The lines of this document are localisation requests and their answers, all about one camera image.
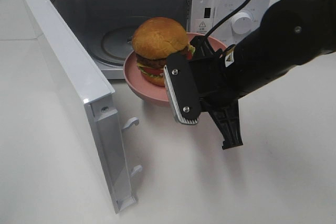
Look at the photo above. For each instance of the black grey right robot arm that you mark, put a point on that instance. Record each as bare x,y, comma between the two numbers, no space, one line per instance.
291,33

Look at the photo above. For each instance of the burger with sesame-free bun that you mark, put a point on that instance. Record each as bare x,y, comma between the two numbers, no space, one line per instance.
156,39

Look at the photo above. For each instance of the pink round plate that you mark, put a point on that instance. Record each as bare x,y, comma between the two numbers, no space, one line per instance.
145,90

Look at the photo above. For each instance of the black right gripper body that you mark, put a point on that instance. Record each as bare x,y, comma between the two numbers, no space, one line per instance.
215,94

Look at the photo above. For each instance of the white warning label sticker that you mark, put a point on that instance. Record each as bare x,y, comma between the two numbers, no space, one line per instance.
201,26

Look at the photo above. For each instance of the glass microwave turntable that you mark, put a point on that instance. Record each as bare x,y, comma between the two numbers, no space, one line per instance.
109,41

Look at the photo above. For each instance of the upper white power knob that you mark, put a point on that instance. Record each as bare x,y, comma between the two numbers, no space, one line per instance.
241,22

